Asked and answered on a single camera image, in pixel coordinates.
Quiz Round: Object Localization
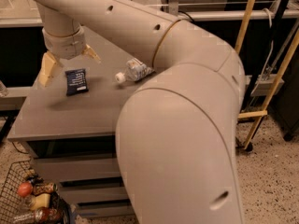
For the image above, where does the yellow bottle in basket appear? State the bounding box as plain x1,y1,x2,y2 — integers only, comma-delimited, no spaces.
30,193,50,210

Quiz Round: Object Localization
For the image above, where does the clear plastic water bottle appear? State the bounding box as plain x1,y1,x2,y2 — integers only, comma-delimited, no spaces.
115,58,154,84

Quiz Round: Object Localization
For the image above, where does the top grey drawer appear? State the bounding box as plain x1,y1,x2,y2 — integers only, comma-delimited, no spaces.
31,155,121,182

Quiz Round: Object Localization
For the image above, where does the black tripod stand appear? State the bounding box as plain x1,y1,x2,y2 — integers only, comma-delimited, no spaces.
235,0,296,151

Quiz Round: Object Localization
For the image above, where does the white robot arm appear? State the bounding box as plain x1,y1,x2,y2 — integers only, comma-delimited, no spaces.
34,0,245,224

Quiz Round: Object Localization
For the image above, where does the red tomato in basket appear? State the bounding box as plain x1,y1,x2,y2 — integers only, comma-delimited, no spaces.
17,182,33,197

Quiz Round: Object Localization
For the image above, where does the grey drawer cabinet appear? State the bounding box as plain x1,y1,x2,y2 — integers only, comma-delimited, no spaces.
7,25,157,219

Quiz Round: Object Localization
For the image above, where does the patterned can in basket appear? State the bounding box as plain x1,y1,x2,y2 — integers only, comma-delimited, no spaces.
33,183,57,196

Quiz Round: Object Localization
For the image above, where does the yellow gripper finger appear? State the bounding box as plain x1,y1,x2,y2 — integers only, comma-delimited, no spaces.
38,51,63,87
81,45,101,63

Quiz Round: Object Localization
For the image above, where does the dark blue snack bar wrapper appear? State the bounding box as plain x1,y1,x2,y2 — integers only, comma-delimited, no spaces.
64,69,89,96

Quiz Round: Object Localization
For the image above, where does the metal railing frame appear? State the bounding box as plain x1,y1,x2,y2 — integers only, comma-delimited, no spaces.
0,0,299,29

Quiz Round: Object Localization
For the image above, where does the black wire basket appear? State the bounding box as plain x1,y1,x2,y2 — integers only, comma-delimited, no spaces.
0,161,71,224

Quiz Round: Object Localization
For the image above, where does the red sauce bottle in basket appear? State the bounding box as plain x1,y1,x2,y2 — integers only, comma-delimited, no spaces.
12,207,63,224

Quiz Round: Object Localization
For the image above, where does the middle grey drawer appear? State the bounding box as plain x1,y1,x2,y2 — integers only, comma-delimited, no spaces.
59,182,128,205

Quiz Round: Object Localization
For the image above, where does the grey drawer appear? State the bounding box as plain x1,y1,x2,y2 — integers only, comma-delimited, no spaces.
31,155,121,182
77,200,135,218
59,182,128,205

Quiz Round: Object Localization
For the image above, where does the bottom grey drawer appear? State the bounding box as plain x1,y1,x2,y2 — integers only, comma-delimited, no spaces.
77,200,135,218

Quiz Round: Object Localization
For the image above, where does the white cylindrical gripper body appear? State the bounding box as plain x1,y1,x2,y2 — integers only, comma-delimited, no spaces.
42,27,86,60

